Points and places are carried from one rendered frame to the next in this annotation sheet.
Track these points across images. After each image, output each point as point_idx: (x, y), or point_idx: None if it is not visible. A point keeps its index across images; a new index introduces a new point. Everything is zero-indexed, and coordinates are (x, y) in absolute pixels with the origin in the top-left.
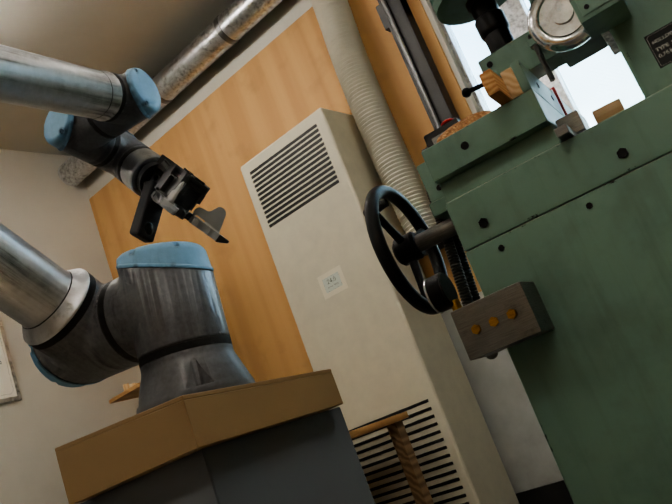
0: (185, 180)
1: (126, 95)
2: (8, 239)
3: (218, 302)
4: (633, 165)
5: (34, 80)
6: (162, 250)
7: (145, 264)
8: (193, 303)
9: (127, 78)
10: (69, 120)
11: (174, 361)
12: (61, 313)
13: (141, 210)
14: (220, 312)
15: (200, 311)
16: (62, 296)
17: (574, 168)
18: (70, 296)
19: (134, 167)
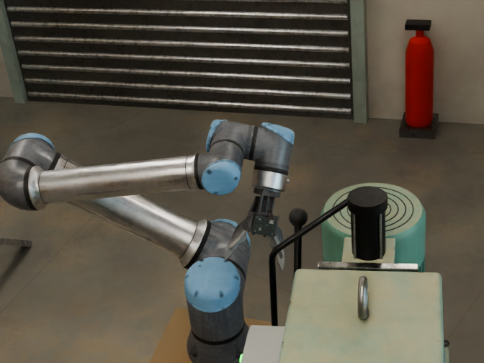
0: (251, 231)
1: (201, 186)
2: (146, 231)
3: (219, 326)
4: None
5: (126, 194)
6: (189, 294)
7: (184, 292)
8: (199, 324)
9: (201, 178)
10: (207, 150)
11: (191, 335)
12: (180, 261)
13: (249, 212)
14: (218, 331)
15: (202, 329)
16: (180, 256)
17: None
18: (183, 258)
19: (251, 184)
